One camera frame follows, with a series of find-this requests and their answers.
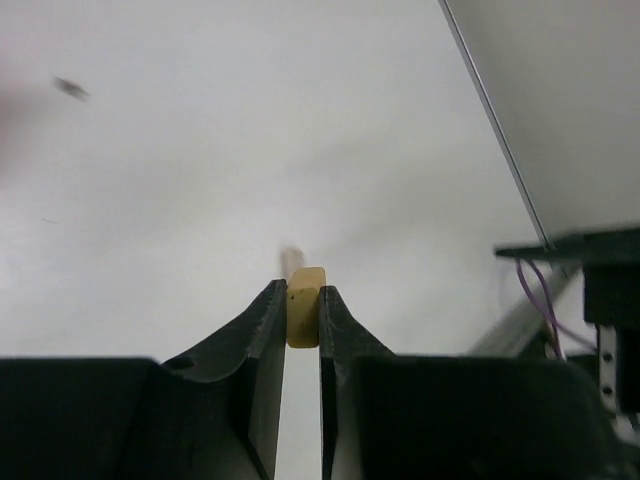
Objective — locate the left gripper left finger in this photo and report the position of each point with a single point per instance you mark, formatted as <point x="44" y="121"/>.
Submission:
<point x="211" y="412"/>

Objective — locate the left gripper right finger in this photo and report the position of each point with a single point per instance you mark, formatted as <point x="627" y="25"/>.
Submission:
<point x="390" y="416"/>

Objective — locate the tan eraser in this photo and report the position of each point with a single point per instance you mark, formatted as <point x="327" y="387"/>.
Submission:
<point x="302" y="307"/>

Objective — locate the grey-white eraser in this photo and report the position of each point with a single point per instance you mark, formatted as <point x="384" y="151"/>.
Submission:
<point x="291" y="259"/>

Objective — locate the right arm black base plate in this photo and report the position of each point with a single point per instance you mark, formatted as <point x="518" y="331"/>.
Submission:
<point x="609" y="260"/>

